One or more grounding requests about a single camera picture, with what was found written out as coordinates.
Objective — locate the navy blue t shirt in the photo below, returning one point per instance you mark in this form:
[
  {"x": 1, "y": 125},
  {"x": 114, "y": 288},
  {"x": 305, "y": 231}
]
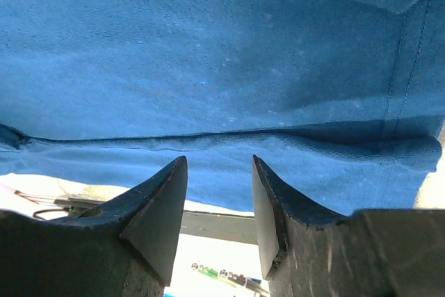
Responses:
[{"x": 343, "y": 99}]

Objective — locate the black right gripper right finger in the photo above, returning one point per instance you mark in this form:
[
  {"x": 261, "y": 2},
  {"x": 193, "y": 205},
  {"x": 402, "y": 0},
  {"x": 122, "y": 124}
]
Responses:
[{"x": 307, "y": 249}]

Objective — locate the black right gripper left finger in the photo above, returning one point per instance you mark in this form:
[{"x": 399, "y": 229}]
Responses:
[{"x": 123, "y": 247}]

